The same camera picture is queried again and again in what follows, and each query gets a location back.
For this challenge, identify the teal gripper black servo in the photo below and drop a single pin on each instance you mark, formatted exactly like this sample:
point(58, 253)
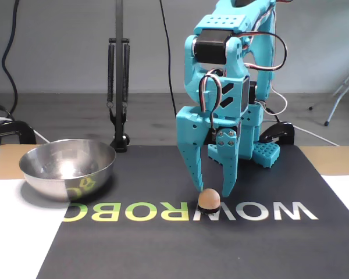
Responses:
point(192, 125)

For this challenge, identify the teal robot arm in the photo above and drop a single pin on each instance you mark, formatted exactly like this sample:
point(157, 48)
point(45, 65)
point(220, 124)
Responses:
point(192, 75)

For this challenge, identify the metal bowl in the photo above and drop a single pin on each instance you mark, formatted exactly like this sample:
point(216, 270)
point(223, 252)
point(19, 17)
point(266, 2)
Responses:
point(43, 183)

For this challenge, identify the black mat with WOWROBO print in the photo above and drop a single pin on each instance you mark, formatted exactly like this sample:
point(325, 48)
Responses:
point(133, 174)

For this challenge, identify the white folding stand legs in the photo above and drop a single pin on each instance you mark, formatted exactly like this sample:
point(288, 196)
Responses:
point(334, 109)

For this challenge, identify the black spring lamp stand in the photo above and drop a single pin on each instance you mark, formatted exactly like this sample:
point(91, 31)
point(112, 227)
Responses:
point(119, 58)

